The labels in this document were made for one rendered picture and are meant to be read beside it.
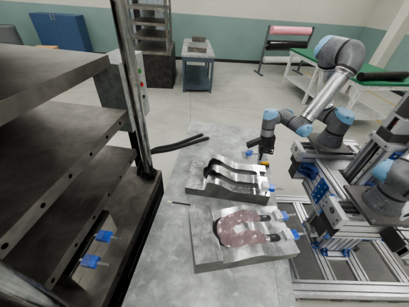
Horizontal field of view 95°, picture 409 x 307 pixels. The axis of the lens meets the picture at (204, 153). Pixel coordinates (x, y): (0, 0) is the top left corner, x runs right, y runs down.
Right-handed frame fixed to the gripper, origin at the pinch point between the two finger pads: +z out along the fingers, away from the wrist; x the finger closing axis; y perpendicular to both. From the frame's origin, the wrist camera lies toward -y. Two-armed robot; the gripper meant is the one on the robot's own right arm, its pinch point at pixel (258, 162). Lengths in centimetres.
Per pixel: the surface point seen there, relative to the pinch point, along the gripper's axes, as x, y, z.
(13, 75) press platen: -53, -83, -62
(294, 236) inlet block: -42.0, 15.2, 13.8
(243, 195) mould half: -21.4, -9.6, 9.9
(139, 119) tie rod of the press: -17, -67, -34
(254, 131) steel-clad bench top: 61, 4, 8
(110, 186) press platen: -44, -74, -12
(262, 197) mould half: -21.4, 1.3, 10.1
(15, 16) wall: 502, -662, -117
